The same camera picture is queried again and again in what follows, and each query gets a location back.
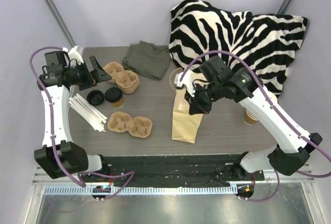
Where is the black plastic cup lid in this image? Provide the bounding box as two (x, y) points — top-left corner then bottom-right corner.
(104, 87), (123, 103)

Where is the brown paper bag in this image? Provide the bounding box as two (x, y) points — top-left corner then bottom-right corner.
(169, 68), (202, 144)

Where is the brown paper coffee cup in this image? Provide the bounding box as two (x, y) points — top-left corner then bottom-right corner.
(111, 97), (124, 109)

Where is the separated brown pulp cup carrier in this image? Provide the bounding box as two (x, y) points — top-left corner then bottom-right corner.
(108, 112), (153, 138)

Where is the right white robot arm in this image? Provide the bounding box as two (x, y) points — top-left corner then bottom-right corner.
(180, 56), (323, 180)

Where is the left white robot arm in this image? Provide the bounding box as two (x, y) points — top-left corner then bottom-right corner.
(34, 46), (111, 182)

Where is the stack of black lids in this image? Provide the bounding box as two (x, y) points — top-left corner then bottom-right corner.
(86, 90), (104, 106)

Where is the white wrapped straws bundle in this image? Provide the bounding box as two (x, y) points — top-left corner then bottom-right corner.
(69, 94), (107, 132)

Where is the stack of paper cups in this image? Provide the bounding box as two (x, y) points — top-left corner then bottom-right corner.
(243, 92), (278, 126)

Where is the olive green cloth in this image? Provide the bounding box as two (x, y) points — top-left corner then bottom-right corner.
(122, 41), (171, 81)

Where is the zebra print blanket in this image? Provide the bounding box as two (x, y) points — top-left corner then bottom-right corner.
(169, 0), (310, 97)

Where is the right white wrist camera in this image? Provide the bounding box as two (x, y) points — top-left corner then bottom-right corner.
(174, 70), (197, 97)

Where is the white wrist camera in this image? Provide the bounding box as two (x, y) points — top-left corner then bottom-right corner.
(174, 70), (197, 97)
(68, 46), (84, 67)

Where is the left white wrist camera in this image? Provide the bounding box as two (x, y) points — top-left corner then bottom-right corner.
(68, 46), (84, 67)

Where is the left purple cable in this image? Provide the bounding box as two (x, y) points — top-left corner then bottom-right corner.
(29, 46), (135, 201)

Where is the purple cable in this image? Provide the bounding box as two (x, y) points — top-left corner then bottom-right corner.
(178, 50), (331, 202)
(29, 46), (135, 201)

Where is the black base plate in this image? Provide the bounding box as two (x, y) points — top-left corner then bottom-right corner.
(83, 155), (265, 187)

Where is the aluminium rail frame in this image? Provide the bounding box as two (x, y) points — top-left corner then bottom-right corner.
(24, 48), (318, 224)

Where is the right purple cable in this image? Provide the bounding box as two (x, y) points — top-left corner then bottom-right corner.
(178, 50), (331, 202)

